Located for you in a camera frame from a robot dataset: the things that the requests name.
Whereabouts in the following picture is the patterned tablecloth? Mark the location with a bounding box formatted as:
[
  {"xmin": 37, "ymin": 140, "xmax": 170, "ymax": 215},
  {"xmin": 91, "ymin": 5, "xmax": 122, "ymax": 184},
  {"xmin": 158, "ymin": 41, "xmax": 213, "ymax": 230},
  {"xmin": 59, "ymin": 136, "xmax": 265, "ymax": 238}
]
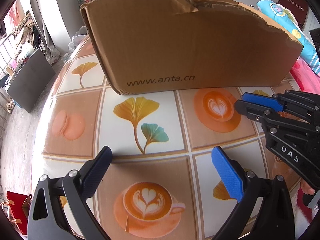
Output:
[{"xmin": 31, "ymin": 38, "xmax": 300, "ymax": 239}]

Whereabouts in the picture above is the brown cardboard box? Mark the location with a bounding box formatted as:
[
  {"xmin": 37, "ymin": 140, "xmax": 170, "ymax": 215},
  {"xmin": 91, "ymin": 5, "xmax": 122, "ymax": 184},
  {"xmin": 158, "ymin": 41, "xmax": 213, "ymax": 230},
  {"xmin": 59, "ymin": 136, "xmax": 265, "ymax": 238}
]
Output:
[{"xmin": 80, "ymin": 0, "xmax": 303, "ymax": 95}]

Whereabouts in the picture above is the dark red door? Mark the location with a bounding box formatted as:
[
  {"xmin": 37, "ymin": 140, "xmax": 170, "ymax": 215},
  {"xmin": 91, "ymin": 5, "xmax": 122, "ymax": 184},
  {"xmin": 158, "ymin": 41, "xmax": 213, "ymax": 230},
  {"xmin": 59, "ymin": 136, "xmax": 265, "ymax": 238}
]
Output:
[{"xmin": 278, "ymin": 0, "xmax": 309, "ymax": 29}]

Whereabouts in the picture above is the red gift bag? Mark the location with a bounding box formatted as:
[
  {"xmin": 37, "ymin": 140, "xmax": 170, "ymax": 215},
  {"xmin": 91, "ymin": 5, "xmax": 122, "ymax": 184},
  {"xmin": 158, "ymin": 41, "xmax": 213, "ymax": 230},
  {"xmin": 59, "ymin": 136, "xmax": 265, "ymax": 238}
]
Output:
[{"xmin": 1, "ymin": 191, "xmax": 32, "ymax": 236}]

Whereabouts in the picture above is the white plastic bag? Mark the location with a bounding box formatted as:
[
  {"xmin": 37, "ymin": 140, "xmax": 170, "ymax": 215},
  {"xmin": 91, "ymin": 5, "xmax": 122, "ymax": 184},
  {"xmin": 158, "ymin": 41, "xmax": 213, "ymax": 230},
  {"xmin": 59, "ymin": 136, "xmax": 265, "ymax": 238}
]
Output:
[{"xmin": 68, "ymin": 26, "xmax": 87, "ymax": 53}]

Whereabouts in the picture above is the right hand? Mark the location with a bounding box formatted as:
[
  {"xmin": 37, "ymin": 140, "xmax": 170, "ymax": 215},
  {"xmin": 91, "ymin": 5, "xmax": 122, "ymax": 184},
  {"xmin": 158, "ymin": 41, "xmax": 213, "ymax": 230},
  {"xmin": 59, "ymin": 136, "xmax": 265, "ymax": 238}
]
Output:
[{"xmin": 300, "ymin": 179, "xmax": 315, "ymax": 196}]

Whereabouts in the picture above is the blue cartoon pillow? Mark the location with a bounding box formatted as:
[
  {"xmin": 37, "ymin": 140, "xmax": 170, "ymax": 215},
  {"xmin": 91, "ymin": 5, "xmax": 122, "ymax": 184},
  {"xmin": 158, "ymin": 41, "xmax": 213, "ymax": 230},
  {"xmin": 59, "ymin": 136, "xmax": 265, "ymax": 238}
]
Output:
[{"xmin": 257, "ymin": 0, "xmax": 319, "ymax": 76}]

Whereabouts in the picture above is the dark grey cabinet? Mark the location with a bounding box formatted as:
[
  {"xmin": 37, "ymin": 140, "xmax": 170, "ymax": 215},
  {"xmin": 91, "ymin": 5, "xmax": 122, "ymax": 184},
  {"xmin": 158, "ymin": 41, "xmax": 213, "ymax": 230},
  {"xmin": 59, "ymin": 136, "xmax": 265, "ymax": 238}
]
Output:
[{"xmin": 6, "ymin": 49, "xmax": 55, "ymax": 113}]

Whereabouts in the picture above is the pink blanket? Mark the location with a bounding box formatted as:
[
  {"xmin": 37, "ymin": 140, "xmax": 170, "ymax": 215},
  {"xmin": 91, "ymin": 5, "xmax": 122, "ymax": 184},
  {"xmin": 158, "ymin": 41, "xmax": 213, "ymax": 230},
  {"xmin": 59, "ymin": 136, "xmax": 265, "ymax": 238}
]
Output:
[{"xmin": 290, "ymin": 57, "xmax": 320, "ymax": 94}]

